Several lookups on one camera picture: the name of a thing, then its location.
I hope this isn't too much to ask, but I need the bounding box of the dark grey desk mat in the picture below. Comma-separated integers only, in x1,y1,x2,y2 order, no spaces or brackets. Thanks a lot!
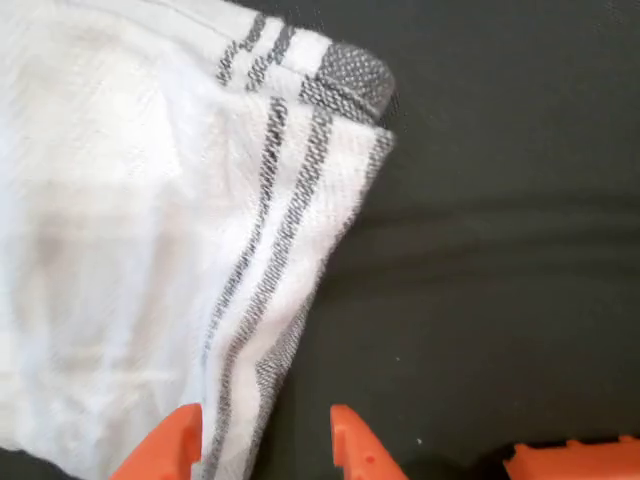
0,0,640,480

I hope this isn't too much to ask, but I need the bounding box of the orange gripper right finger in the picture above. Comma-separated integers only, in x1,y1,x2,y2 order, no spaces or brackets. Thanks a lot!
329,404,410,480

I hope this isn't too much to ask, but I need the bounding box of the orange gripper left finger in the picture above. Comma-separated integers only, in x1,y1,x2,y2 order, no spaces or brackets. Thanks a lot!
108,403,204,480

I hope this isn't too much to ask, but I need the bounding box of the white striped towel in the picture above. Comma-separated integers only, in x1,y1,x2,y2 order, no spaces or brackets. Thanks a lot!
0,0,399,480

